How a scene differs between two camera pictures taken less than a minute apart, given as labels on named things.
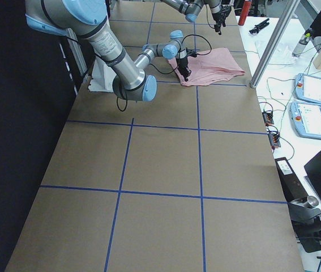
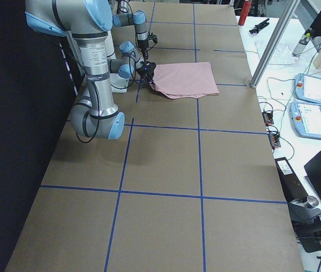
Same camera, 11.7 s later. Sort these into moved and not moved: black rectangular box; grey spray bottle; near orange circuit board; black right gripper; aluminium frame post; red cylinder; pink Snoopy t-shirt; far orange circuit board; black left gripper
Moved: pink Snoopy t-shirt; black right gripper; black left gripper
Not moved: near orange circuit board; red cylinder; far orange circuit board; grey spray bottle; aluminium frame post; black rectangular box
